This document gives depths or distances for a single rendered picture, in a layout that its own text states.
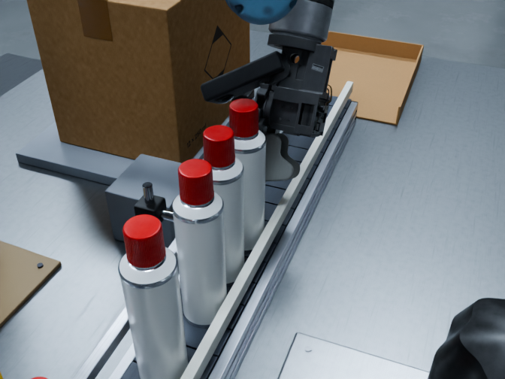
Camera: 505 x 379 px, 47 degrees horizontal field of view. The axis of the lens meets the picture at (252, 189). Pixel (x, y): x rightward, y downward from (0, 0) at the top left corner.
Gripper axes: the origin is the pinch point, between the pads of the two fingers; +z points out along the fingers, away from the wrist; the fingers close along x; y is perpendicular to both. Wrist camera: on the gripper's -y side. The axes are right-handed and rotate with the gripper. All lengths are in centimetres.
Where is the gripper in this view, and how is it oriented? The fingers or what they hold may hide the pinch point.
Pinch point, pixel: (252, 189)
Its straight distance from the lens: 77.6
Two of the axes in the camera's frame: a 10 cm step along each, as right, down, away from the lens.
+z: -1.8, 9.7, 1.6
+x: 3.1, -0.9, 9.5
